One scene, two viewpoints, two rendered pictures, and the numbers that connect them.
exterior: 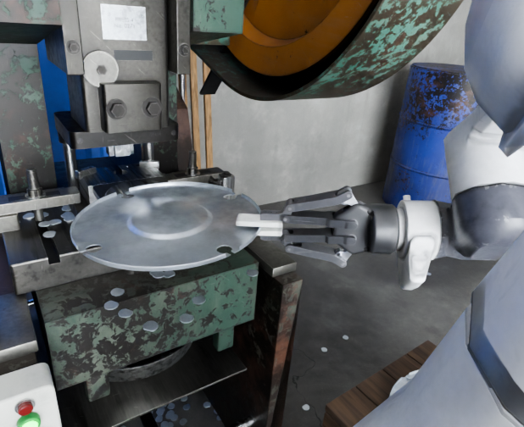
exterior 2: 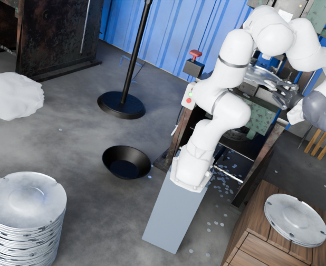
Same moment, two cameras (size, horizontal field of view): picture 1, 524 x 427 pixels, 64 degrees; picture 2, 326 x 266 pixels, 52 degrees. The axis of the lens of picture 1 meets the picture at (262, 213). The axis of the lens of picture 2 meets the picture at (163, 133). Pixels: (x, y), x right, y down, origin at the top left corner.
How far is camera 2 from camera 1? 1.22 m
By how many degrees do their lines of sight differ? 46
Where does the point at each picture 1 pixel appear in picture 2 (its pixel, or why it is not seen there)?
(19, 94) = not seen: hidden behind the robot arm
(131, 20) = (286, 17)
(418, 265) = (292, 111)
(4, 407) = (190, 85)
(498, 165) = (322, 86)
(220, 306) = (255, 119)
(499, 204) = (310, 94)
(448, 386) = not seen: hidden behind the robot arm
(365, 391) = (279, 190)
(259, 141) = not seen: outside the picture
